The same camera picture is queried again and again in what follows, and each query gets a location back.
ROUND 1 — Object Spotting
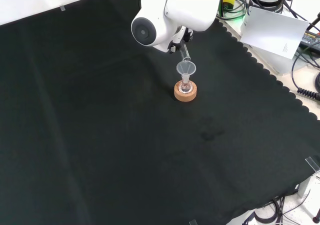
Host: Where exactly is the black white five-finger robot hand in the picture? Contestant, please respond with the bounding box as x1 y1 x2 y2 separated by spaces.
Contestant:
167 25 195 55

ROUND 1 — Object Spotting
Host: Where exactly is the clear graduated cylinder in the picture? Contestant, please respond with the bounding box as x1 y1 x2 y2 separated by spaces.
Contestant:
178 40 192 64

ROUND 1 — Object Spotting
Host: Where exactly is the small glass round-bottom flask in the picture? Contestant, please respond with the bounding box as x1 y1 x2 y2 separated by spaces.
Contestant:
178 73 194 94

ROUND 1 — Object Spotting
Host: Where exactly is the clear plastic funnel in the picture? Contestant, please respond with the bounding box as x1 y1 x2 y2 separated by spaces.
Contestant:
176 60 198 76

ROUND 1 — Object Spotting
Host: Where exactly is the pale board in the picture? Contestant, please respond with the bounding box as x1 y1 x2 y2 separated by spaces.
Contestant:
239 5 311 60

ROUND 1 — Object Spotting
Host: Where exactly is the black bench cloth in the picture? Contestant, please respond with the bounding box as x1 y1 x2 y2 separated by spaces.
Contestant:
0 0 320 225

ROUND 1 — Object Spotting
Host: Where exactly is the black power adapter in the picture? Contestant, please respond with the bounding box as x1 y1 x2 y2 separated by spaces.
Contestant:
299 30 320 54

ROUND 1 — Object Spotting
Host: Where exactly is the round cork ring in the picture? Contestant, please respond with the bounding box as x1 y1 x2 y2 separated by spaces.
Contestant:
173 79 199 103

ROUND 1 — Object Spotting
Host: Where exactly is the black coiled cable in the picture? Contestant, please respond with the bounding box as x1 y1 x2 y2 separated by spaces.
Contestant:
290 43 320 102

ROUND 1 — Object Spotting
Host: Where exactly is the white bench bracket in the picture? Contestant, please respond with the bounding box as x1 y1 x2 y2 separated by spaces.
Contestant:
296 170 320 199

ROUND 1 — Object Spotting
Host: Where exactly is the black floor cable bundle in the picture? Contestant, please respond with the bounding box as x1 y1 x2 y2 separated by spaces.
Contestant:
239 196 305 225

